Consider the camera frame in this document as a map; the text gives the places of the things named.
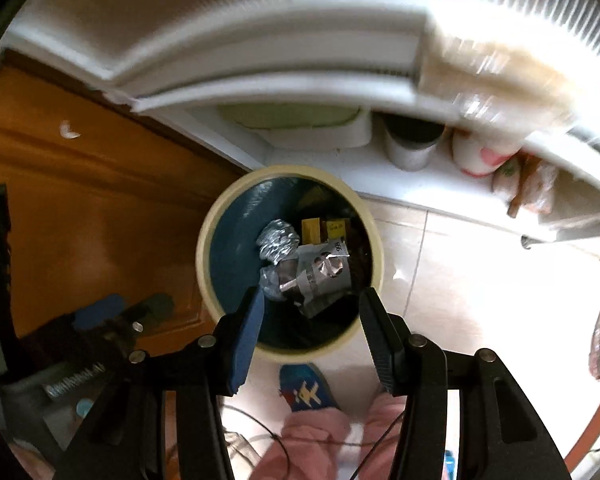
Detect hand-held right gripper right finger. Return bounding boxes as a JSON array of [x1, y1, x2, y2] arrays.
[[358, 287, 571, 480]]

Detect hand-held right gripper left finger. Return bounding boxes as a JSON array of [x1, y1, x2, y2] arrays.
[[55, 285, 267, 480]]

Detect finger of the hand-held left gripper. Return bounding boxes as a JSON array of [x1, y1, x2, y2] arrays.
[[72, 294, 146, 347], [122, 292, 177, 332]]

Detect silver foil wrappers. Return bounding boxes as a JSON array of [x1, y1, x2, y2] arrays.
[[280, 240, 353, 319]]

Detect silver foil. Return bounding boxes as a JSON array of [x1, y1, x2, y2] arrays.
[[255, 217, 302, 267]]

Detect cream rimmed round bin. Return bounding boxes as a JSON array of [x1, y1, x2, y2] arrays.
[[196, 164, 385, 365]]

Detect yellow box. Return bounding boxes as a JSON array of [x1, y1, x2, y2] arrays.
[[300, 217, 349, 246]]

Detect person's left blue shoe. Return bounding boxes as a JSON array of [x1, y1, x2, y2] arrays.
[[278, 362, 341, 413]]

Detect orange wooden door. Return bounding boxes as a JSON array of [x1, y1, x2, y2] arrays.
[[0, 65, 261, 343]]

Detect person's pink trousers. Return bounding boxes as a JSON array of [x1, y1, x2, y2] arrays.
[[252, 392, 411, 480]]

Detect grey cylindrical can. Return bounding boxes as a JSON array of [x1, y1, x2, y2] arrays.
[[382, 112, 446, 172]]

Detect white and pink cup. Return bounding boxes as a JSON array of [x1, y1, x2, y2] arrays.
[[452, 127, 524, 177]]

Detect clear bag of snacks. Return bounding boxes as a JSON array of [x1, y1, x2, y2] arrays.
[[492, 155, 562, 219]]

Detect white tray with green lid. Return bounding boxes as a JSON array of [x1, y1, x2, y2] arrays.
[[217, 102, 374, 149]]

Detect white shelf unit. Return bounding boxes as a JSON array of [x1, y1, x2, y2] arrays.
[[0, 0, 600, 256]]

